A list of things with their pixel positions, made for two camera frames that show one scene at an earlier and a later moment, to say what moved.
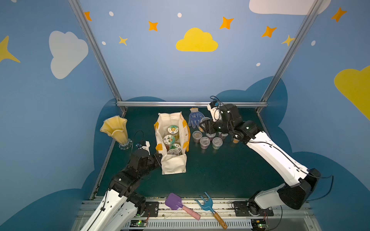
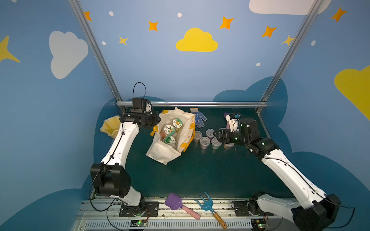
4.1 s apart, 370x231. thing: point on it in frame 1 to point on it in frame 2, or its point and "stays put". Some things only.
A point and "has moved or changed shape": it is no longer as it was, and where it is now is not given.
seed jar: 204,142 stays put
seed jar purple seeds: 210,135 stays put
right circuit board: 258,224 stays put
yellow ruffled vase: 116,127 stays put
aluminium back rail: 191,103 stays put
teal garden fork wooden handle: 208,205 stays put
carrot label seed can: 169,141 to 169,130
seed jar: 217,142 stays put
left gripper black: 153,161 to 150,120
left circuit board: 138,223 stays put
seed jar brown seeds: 197,135 stays put
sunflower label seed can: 173,130 to 177,123
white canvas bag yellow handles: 173,136 has moved or changed shape
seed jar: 204,119 to 228,146
